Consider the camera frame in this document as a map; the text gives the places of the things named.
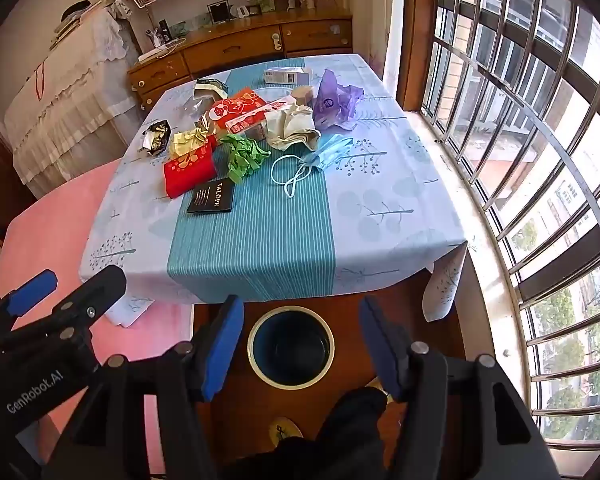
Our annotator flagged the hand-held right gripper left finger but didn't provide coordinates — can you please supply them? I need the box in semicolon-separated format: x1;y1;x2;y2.
42;294;246;480

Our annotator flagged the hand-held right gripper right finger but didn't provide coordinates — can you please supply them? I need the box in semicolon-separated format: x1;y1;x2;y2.
358;296;563;480

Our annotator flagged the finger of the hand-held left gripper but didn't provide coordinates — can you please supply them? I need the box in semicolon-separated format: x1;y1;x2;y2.
0;269;58;333
0;265;128;351

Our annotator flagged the dark blue trash bin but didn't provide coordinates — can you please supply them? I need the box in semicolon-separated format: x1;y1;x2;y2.
246;305;336;391

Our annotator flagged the green leafy vegetable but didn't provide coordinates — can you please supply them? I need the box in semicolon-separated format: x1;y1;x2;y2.
219;132;272;184

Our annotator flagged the beige paper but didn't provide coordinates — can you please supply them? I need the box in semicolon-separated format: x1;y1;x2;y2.
264;104;321;151

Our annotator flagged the red gold snack bag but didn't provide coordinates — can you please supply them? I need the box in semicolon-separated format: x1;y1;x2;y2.
200;87;268;131

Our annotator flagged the pink blanket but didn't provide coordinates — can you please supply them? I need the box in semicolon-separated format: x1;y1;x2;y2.
0;157;196;480

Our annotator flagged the person's black pants leg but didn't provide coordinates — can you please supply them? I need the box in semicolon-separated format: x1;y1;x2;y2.
220;386;406;480

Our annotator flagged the yellow slipper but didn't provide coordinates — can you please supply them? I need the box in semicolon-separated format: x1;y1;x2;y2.
269;416;305;445

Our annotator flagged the black card packet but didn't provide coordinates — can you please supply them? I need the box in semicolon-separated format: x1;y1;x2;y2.
186;177;236;214

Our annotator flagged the red patterned packet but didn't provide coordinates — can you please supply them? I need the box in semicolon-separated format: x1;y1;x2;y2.
163;147;216;198

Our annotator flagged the black gold wrapper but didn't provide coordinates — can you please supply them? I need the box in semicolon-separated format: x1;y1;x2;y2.
141;120;173;156

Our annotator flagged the yellow crumpled paper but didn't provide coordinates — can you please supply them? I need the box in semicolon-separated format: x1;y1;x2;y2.
171;127;213;157

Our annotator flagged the white lace bed cover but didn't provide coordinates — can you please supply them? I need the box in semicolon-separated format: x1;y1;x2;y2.
4;0;143;198

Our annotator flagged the blue face mask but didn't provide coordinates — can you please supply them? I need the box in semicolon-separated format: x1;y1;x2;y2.
271;135;355;198

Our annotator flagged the strawberry milk carton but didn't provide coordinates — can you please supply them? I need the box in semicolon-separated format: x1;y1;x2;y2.
223;100;293;136

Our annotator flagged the green gold paper box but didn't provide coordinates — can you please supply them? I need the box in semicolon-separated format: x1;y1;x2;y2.
194;77;229;102

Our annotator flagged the white power strip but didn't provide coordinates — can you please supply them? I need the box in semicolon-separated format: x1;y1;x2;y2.
139;42;186;61

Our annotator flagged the purple plastic bag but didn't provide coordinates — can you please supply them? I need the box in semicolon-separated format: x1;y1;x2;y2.
312;68;365;131

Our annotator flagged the metal window grille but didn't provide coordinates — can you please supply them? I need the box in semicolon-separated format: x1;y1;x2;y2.
422;0;600;453

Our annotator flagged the small white box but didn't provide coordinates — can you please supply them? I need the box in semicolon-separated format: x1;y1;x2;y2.
264;67;313;86

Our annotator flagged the wooden dresser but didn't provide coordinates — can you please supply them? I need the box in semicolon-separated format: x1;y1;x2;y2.
127;7;353;111

